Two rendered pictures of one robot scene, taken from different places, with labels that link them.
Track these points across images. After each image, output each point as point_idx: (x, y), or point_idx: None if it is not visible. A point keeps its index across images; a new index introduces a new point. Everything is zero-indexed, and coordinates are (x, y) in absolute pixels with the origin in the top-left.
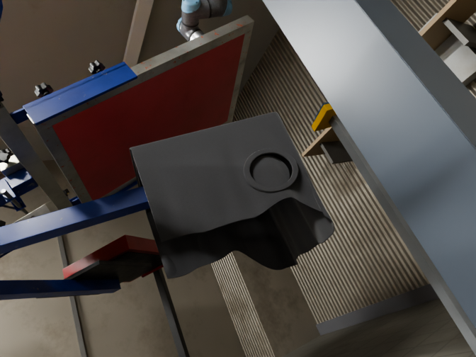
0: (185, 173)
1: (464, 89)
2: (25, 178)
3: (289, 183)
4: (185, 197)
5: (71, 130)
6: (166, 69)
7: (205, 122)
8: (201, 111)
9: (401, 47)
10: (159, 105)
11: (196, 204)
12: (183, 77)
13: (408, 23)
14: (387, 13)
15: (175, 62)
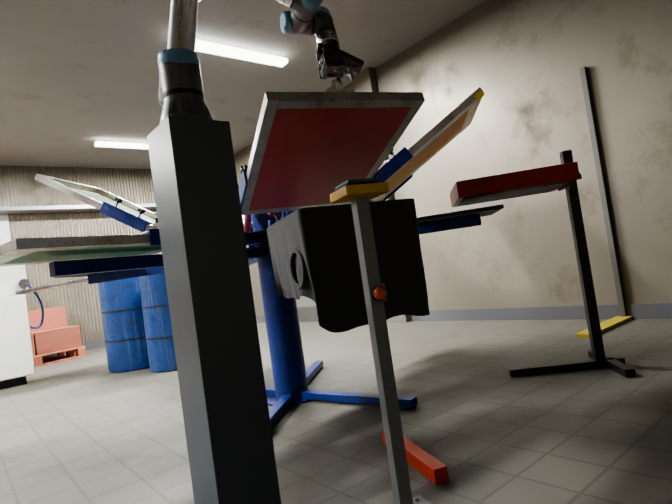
0: (278, 254)
1: (192, 328)
2: (287, 211)
3: (300, 285)
4: (280, 272)
5: (261, 205)
6: (259, 165)
7: (372, 132)
8: (348, 137)
9: (170, 291)
10: (294, 168)
11: (283, 278)
12: (280, 155)
13: (183, 251)
14: (174, 245)
15: (257, 161)
